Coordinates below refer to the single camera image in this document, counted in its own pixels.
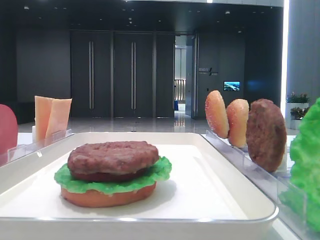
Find green lettuce leaf on burger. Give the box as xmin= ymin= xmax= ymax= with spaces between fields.
xmin=54 ymin=156 xmax=172 ymax=195

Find red tomato slice standing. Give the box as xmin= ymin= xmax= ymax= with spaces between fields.
xmin=0 ymin=104 xmax=18 ymax=155

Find wall display screen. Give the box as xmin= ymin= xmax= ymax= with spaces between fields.
xmin=223 ymin=81 xmax=240 ymax=92

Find orange cheese slice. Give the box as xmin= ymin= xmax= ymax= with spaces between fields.
xmin=34 ymin=95 xmax=54 ymax=142
xmin=45 ymin=98 xmax=72 ymax=138

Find far bun slice standing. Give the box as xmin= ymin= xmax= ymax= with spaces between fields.
xmin=205 ymin=90 xmax=230 ymax=139

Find clear acrylic right rail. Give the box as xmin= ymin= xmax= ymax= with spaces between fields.
xmin=205 ymin=129 xmax=320 ymax=240

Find bun slice standing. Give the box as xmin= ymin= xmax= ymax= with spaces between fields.
xmin=226 ymin=98 xmax=249 ymax=148
xmin=205 ymin=90 xmax=230 ymax=139

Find near bun slice standing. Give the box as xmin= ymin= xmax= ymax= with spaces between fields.
xmin=226 ymin=98 xmax=249 ymax=148

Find white rectangular tray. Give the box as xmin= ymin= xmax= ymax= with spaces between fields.
xmin=0 ymin=132 xmax=279 ymax=240

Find dark double doors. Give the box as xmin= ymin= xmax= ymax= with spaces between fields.
xmin=70 ymin=31 xmax=175 ymax=118

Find orange cheese slice rear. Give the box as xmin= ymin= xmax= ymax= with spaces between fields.
xmin=34 ymin=95 xmax=54 ymax=142

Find brown meat patty standing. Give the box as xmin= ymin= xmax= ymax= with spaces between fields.
xmin=246 ymin=98 xmax=287 ymax=173

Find clear acrylic rail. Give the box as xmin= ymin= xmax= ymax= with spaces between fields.
xmin=205 ymin=129 xmax=320 ymax=240
xmin=0 ymin=128 xmax=72 ymax=167

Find brown meat patty on burger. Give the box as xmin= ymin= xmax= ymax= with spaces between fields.
xmin=67 ymin=141 xmax=160 ymax=175

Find clear acrylic left rail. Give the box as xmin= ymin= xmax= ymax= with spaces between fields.
xmin=0 ymin=128 xmax=72 ymax=167

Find potted plants white planter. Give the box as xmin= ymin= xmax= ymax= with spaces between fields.
xmin=285 ymin=92 xmax=309 ymax=130

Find orange cheese slice front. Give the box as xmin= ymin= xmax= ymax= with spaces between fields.
xmin=45 ymin=98 xmax=72 ymax=138

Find bottom bun slice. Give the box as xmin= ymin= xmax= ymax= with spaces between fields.
xmin=61 ymin=182 xmax=157 ymax=208

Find green lettuce leaf standing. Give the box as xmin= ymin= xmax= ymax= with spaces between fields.
xmin=279 ymin=99 xmax=320 ymax=232

